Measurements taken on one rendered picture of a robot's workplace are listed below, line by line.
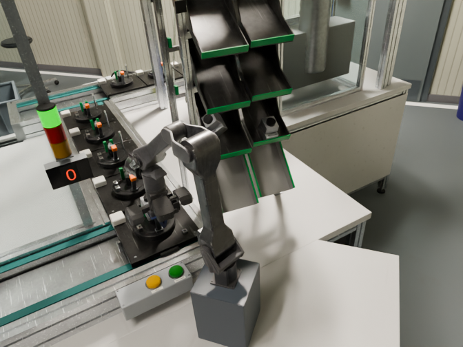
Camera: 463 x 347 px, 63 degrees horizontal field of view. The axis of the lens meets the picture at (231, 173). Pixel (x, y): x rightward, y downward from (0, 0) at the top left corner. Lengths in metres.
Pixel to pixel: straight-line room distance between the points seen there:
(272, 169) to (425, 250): 1.56
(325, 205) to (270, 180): 0.28
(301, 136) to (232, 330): 1.35
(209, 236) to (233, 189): 0.44
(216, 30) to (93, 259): 0.81
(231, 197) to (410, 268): 1.53
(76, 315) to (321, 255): 0.77
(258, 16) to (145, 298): 0.87
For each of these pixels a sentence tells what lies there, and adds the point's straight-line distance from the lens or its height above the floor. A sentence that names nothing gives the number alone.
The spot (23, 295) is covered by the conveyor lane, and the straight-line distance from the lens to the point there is 1.35.
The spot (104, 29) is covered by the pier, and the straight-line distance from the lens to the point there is 5.38.
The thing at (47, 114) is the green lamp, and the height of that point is 1.40.
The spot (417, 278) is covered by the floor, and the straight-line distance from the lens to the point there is 2.54.
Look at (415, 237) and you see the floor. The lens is 2.79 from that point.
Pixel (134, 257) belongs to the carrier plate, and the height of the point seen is 0.97.
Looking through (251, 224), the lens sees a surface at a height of 0.86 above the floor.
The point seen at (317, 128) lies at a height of 0.78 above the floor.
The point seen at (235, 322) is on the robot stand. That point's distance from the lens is 1.02.
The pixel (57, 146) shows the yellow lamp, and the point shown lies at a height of 1.30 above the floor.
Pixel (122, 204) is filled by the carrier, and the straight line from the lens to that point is 1.44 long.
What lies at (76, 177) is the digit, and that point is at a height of 1.19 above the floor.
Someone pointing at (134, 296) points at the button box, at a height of 0.96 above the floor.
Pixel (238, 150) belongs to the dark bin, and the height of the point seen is 1.20.
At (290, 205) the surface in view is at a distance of 1.52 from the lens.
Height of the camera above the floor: 1.83
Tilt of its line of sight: 35 degrees down
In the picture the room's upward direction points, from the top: 4 degrees counter-clockwise
